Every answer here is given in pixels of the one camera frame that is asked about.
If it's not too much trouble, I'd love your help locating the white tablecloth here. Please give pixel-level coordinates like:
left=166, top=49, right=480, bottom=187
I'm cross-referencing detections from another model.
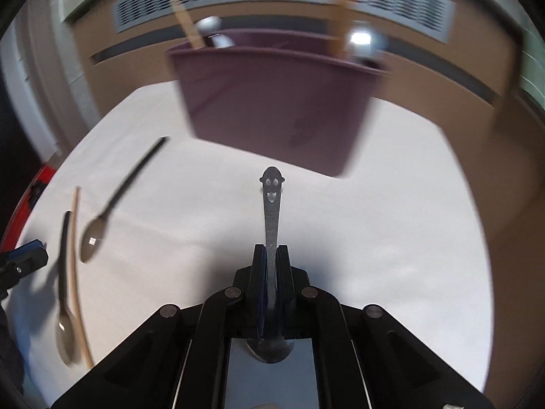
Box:
left=7, top=80, right=495, bottom=399

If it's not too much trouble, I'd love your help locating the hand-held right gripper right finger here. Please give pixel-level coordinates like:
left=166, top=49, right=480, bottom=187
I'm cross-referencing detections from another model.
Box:
left=276, top=244, right=497, bottom=409

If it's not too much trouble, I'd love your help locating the metal spoon with smiley handle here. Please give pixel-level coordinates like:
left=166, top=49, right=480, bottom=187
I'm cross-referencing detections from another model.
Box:
left=244, top=166, right=297, bottom=364

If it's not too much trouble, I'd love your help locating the red object beside table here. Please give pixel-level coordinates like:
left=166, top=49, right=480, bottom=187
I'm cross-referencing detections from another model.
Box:
left=0, top=164, right=59, bottom=257

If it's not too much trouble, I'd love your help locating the wooden spoon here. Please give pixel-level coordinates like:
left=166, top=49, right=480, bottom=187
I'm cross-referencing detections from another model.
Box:
left=331, top=0, right=359, bottom=59

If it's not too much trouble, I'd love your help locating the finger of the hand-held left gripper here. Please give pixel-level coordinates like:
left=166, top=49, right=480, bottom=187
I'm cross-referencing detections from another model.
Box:
left=7, top=240, right=46, bottom=261
left=0, top=248, right=49, bottom=296

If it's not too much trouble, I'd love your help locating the wooden kitchen cabinet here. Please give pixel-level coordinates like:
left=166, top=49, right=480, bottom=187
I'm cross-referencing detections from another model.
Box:
left=72, top=4, right=529, bottom=146

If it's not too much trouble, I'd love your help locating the black-handled metal spoon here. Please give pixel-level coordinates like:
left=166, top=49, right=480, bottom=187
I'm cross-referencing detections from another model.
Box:
left=56, top=210, right=82, bottom=366
left=79, top=136, right=170, bottom=264

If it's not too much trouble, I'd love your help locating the wooden chopstick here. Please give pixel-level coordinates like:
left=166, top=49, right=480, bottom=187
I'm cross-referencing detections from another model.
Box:
left=170, top=0, right=206, bottom=50
left=70, top=186, right=95, bottom=369

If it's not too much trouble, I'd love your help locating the maroon plastic utensil container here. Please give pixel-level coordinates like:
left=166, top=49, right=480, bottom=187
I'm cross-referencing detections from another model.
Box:
left=165, top=28, right=391, bottom=179

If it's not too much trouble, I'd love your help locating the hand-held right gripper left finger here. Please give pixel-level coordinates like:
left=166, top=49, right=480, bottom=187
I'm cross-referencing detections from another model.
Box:
left=51, top=244, right=268, bottom=409

